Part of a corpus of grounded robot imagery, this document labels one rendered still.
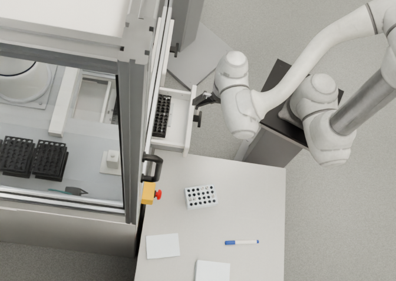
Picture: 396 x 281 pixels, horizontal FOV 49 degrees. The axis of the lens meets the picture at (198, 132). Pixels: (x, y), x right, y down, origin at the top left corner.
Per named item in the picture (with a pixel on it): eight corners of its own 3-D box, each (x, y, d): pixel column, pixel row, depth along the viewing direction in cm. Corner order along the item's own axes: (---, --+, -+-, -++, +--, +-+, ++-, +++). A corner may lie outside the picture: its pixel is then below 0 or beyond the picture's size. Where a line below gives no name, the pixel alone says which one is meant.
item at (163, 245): (177, 233, 172) (178, 232, 170) (180, 255, 169) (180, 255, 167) (145, 236, 170) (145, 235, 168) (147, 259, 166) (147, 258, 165)
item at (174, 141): (189, 98, 189) (191, 91, 183) (182, 152, 178) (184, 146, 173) (97, 83, 185) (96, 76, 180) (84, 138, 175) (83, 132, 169)
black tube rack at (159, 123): (170, 103, 186) (171, 96, 180) (164, 140, 179) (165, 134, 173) (118, 95, 184) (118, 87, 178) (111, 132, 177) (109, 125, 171)
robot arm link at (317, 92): (317, 88, 200) (337, 62, 180) (328, 124, 193) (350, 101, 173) (284, 91, 197) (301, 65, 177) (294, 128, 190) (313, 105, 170)
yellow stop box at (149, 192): (156, 187, 170) (157, 182, 164) (154, 205, 167) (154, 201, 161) (143, 185, 170) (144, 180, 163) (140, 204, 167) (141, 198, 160)
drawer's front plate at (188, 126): (193, 97, 191) (197, 84, 181) (185, 158, 179) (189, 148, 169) (189, 96, 191) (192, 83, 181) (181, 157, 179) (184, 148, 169)
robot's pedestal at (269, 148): (287, 158, 277) (339, 103, 208) (269, 198, 264) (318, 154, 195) (245, 136, 278) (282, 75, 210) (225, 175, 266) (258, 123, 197)
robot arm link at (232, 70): (210, 70, 156) (215, 102, 151) (217, 45, 142) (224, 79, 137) (238, 68, 158) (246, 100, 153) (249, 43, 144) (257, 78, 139)
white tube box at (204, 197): (212, 186, 182) (214, 183, 178) (216, 205, 179) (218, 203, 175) (183, 190, 179) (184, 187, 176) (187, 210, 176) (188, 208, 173)
